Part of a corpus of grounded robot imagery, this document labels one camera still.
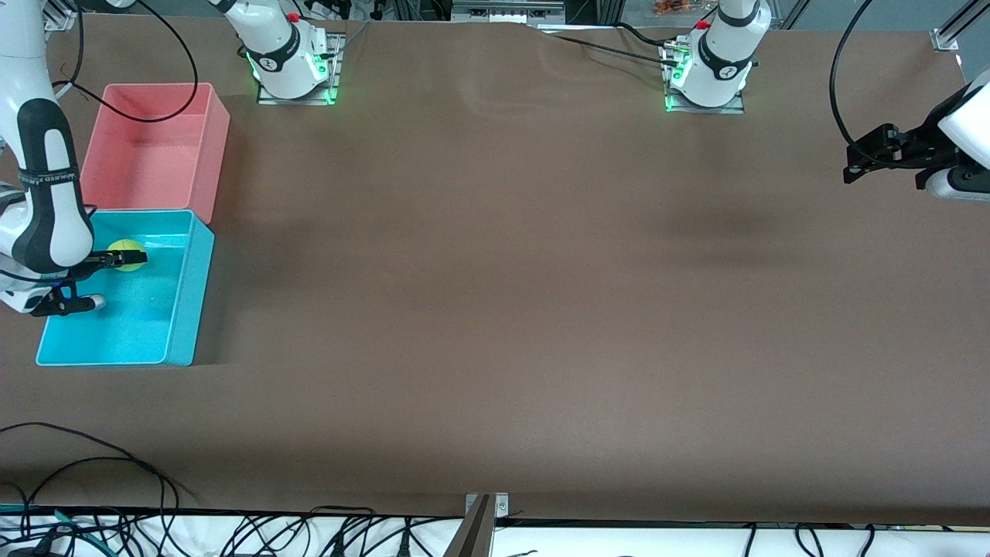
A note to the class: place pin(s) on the pink plastic bin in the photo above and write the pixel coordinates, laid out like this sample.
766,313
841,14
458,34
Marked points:
155,155

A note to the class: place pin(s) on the brown table cover mat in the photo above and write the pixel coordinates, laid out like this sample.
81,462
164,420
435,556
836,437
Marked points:
495,309

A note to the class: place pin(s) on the blue plastic bin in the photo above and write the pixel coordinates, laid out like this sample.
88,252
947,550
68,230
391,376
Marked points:
155,325

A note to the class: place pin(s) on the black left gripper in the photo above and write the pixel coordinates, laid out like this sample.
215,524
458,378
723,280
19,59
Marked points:
918,144

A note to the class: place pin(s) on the grey power strip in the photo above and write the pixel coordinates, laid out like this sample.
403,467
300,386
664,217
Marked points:
506,11

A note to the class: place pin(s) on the orange items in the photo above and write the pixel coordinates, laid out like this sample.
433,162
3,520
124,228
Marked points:
677,8

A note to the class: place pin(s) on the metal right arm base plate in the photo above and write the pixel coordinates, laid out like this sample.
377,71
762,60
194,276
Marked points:
334,85

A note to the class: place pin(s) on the yellow tennis ball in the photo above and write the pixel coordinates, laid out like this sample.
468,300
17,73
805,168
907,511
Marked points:
124,246

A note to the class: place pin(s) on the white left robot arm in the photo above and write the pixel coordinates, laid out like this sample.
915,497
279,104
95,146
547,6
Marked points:
723,62

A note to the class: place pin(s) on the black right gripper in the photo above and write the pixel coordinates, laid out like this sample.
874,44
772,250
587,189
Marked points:
99,261

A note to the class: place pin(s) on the metal bracket post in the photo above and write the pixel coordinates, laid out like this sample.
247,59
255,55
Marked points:
483,510

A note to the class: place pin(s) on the aluminium frame corner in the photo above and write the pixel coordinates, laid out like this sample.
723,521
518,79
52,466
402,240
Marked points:
947,39
62,19

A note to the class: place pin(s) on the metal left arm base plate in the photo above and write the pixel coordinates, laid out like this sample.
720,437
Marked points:
735,110

